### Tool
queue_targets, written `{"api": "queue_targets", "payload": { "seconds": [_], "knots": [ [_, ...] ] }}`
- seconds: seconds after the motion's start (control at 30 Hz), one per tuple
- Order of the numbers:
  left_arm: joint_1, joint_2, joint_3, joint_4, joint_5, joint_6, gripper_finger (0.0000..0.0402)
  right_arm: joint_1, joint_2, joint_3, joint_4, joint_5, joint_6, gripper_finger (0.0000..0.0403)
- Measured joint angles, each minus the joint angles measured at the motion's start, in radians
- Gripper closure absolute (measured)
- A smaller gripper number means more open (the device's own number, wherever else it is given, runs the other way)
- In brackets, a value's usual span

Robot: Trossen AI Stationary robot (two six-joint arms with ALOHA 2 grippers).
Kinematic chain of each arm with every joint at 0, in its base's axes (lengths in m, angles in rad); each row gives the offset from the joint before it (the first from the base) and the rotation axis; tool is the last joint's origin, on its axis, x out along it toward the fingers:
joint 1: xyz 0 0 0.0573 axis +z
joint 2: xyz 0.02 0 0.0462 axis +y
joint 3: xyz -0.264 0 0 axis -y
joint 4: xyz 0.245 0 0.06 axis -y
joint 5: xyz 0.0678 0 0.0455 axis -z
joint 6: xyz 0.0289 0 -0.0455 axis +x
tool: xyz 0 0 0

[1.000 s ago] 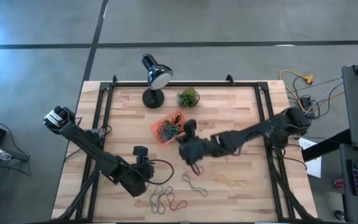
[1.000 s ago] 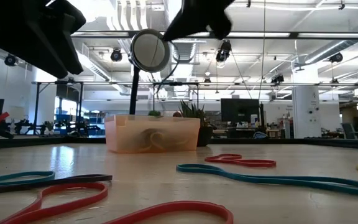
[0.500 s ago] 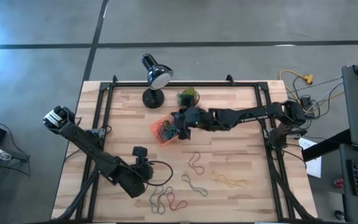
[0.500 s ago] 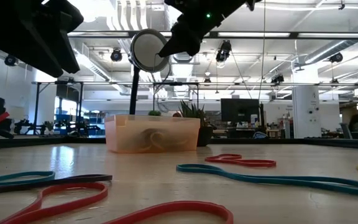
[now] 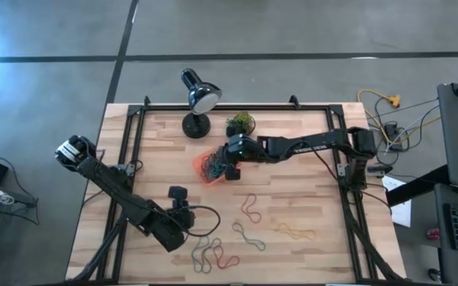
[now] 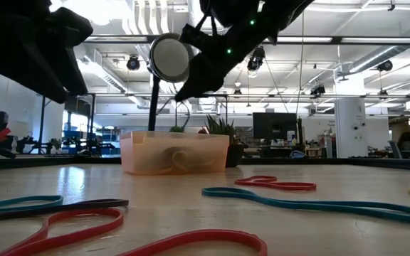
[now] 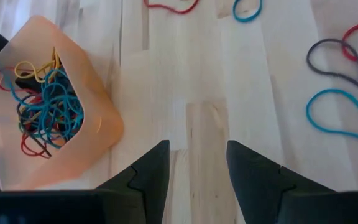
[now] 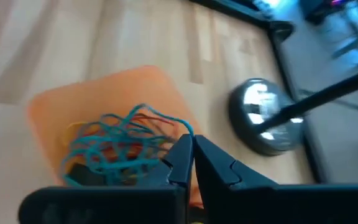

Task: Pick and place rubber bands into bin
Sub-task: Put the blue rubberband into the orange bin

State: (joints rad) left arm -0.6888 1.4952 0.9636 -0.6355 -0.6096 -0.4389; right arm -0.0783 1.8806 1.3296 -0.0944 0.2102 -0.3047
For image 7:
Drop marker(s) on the yellow rubber band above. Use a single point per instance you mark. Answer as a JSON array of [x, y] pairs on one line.
[[20, 74]]

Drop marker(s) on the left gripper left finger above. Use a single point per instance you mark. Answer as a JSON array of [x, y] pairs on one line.
[[148, 193]]

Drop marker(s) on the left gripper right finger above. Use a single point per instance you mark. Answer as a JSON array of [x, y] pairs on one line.
[[259, 193]]

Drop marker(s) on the long teal rubber band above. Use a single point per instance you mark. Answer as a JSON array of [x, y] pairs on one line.
[[245, 20]]

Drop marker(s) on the orange translucent plastic bin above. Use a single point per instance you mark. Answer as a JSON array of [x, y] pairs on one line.
[[98, 124]]

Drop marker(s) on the pile of coloured rubber bands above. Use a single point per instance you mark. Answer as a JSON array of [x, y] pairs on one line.
[[57, 112]]

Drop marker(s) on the thick black rubber band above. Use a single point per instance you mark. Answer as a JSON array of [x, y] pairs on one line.
[[26, 84]]

